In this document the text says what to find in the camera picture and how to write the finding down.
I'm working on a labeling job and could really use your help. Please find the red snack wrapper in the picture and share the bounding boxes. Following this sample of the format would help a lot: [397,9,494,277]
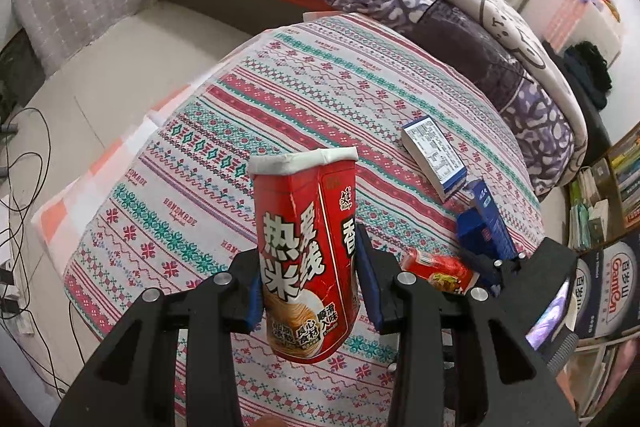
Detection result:
[400,247,478,295]

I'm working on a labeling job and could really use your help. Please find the patterned knit bedspread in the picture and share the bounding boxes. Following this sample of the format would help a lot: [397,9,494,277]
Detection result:
[64,14,544,426]

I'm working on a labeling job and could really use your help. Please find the dark clothes pile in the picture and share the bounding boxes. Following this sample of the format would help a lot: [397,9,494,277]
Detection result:
[563,41,613,110]

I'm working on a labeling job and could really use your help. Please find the black cabinet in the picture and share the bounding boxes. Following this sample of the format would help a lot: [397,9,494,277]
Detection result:
[542,41,611,166]

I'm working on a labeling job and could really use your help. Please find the blue Ganten water carton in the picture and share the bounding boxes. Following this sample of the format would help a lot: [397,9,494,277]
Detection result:
[574,231,639,340]

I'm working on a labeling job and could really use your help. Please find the blue toothpaste box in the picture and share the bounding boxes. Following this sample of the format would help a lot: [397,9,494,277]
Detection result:
[457,179,518,261]

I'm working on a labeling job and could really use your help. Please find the black floor cables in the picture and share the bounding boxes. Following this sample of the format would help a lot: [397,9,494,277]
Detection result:
[0,106,87,400]

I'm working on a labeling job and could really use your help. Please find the small blue white box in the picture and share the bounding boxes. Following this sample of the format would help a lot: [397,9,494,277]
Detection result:
[400,116,468,202]

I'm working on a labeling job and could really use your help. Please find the wooden bookshelf with books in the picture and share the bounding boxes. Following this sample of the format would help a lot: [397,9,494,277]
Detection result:
[568,124,639,254]

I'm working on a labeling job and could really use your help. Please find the white power strip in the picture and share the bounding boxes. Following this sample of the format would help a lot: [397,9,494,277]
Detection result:
[1,195,35,337]

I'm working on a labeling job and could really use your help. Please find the red instant noodle cup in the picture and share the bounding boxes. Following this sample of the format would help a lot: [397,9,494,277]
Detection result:
[248,146,359,363]

